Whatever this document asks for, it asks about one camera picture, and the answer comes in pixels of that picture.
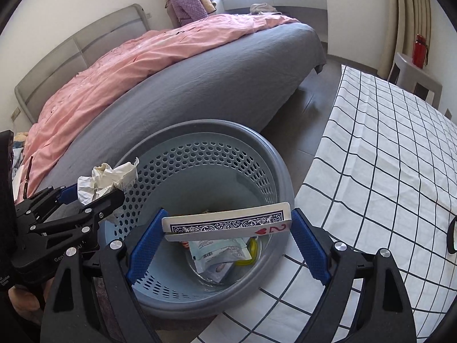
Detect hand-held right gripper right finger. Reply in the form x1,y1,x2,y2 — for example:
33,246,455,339
290,207,417,343

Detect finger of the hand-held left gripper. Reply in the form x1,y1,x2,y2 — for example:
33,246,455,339
15,183,81,223
30,189,126,237

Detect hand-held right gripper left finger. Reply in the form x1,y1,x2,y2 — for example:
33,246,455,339
40,207,169,343

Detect white tissue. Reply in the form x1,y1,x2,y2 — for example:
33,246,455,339
76,156,141,208

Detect yellow plastic ring lid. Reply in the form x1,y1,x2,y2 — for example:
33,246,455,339
234,239,260,267

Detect blue printed wet wipes packet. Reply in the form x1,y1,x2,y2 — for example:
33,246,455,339
187,238,252,284

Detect playing card box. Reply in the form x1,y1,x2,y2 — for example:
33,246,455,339
161,202,294,242

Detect grey perforated plastic basket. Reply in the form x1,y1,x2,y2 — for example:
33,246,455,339
99,119,296,319

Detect person's left hand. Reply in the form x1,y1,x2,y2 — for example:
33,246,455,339
9,280,47,321

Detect black round band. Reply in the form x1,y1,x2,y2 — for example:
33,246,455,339
446,215,457,255

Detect pink duvet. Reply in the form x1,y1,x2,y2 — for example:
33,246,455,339
21,13,300,195

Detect grey bed headboard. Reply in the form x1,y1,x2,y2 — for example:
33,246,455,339
14,3,147,124

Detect bed with grey sheet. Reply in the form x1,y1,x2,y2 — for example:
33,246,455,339
32,21,327,201

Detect grey plastic stool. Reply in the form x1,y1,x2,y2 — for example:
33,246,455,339
388,52,443,105

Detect red water bottle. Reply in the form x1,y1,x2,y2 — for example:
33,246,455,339
413,33,430,69

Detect beige cloth on sill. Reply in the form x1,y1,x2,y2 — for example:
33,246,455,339
249,3,278,15

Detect grey window sill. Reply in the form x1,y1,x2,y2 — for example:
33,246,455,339
221,0,328,13

